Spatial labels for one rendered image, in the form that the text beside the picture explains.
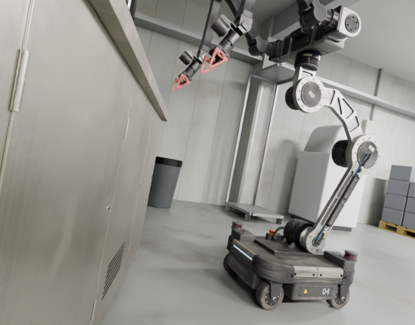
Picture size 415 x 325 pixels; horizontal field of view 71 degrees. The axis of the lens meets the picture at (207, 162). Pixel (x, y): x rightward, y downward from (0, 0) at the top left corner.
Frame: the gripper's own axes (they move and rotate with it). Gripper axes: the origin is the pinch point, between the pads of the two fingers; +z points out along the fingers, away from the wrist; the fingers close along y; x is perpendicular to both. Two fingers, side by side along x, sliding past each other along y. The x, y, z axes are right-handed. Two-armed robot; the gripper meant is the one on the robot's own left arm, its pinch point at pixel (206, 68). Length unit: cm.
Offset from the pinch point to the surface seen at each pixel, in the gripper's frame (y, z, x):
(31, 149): 80, 55, -18
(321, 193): -206, -84, 258
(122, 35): 63, 34, -22
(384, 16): -178, -312, 156
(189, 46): -304, -137, -3
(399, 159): -304, -298, 454
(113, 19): 68, 35, -23
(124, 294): -19, 98, 40
